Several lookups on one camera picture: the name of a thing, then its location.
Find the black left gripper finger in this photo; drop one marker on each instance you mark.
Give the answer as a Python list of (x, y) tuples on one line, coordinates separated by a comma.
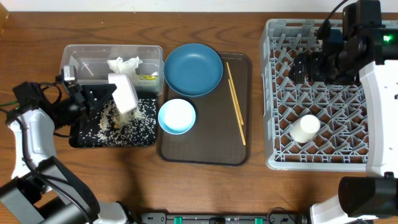
[(96, 103), (99, 92)]

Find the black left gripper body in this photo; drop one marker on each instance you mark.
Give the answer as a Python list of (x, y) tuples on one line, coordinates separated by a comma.
[(81, 104)]

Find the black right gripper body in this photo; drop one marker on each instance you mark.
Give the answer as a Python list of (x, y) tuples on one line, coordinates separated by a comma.
[(330, 70)]

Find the rice pile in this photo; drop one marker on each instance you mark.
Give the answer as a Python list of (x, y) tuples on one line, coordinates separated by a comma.
[(130, 124)]

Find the white paper napkin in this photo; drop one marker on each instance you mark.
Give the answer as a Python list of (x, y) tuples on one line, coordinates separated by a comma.
[(128, 67)]

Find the green yellow snack wrapper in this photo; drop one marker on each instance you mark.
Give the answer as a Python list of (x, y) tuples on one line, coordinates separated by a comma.
[(150, 77)]

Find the cream white cup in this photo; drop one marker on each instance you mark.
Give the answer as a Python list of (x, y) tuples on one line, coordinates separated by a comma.
[(305, 128)]

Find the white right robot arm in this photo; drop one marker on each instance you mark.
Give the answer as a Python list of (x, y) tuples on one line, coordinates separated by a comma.
[(363, 52)]

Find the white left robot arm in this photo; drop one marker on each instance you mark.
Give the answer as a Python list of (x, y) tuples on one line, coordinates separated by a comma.
[(42, 189)]

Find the clear plastic waste bin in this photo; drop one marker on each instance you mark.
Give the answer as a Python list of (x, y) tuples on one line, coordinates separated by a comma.
[(90, 61)]

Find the grey dishwasher rack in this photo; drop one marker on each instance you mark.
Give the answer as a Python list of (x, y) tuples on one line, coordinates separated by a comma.
[(342, 143)]

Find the black plastic tray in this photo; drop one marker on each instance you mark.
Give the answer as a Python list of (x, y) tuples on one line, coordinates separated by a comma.
[(143, 137)]

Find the light blue bowl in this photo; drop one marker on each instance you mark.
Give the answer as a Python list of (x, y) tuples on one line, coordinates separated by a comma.
[(177, 116)]

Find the wooden chopstick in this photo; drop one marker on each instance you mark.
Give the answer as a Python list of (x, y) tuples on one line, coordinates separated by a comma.
[(234, 94), (237, 113)]

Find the dark blue plate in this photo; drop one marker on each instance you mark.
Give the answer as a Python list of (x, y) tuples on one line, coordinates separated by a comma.
[(193, 69)]

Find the brown serving tray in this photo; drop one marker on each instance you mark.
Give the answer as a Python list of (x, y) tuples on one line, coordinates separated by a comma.
[(215, 138)]

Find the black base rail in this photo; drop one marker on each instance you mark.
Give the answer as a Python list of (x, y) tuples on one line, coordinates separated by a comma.
[(276, 215)]

